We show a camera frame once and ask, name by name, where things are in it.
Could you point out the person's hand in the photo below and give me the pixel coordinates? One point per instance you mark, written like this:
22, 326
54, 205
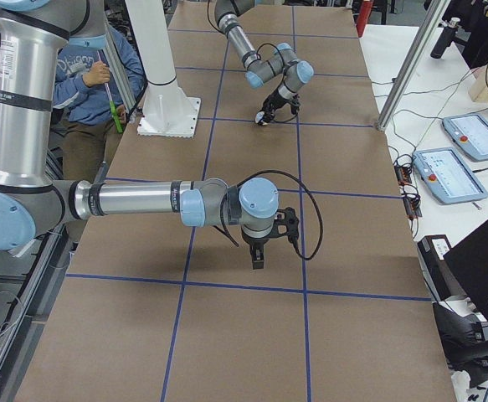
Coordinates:
98, 74

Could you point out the red fire extinguisher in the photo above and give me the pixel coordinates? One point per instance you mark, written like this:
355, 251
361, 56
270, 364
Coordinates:
363, 16

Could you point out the blue tape strip crosswise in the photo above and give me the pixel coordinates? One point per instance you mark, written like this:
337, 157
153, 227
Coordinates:
290, 122

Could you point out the blue and cream bell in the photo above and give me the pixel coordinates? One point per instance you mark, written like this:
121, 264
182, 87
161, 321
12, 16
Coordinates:
262, 118

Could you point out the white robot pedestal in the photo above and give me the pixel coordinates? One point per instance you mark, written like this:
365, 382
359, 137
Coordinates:
166, 110

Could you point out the blue tape strip lengthwise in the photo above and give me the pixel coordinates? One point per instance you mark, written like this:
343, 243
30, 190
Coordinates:
303, 241

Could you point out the near teach pendant tablet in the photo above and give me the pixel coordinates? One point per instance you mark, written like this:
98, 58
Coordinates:
447, 176

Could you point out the black water bottle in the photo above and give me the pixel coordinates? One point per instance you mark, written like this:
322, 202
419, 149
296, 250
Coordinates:
446, 38

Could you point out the teach pendant tablet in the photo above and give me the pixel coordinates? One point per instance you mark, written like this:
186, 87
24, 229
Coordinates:
470, 133
447, 176

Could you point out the black box with label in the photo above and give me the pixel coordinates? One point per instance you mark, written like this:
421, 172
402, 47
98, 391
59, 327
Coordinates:
440, 280

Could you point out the far teach pendant tablet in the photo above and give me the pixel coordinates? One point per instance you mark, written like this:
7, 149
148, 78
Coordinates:
470, 133

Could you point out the aluminium frame post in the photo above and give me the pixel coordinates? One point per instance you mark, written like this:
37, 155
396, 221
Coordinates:
406, 72

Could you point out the person in blue hoodie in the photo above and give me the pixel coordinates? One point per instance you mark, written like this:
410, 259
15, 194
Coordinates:
91, 137

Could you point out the orange black electronics board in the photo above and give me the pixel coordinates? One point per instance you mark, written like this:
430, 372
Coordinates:
408, 191

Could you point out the green handled tool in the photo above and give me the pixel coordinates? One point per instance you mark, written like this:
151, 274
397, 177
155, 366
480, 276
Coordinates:
118, 113

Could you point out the aluminium table frame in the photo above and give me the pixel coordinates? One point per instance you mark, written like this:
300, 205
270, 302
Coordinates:
30, 279

